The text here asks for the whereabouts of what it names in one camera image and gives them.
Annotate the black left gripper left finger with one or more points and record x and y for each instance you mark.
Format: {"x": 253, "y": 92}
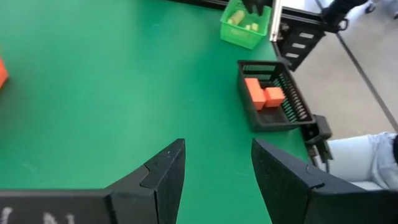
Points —
{"x": 155, "y": 193}

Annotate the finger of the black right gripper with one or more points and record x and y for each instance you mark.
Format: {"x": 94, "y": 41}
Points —
{"x": 262, "y": 6}
{"x": 247, "y": 4}

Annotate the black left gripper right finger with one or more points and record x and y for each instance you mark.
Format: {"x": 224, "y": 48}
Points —
{"x": 295, "y": 193}

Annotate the yellow cylinder block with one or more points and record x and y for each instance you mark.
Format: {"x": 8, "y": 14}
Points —
{"x": 237, "y": 17}

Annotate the yellow cube block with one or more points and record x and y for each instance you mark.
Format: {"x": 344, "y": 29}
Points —
{"x": 255, "y": 27}

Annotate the red arch block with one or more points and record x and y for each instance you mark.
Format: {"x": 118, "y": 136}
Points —
{"x": 256, "y": 91}

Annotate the red cube block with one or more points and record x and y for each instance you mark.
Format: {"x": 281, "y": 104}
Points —
{"x": 274, "y": 96}

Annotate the green plastic basket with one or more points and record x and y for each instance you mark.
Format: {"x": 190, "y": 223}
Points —
{"x": 242, "y": 34}

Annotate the person's leg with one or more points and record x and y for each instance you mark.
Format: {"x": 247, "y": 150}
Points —
{"x": 360, "y": 158}

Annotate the black plastic basket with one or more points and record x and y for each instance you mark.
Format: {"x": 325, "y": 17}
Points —
{"x": 267, "y": 121}

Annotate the orange plastic basket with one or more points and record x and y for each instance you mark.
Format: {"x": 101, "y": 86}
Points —
{"x": 2, "y": 73}

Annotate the black clamp bracket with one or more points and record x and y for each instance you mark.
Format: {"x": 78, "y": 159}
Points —
{"x": 317, "y": 130}

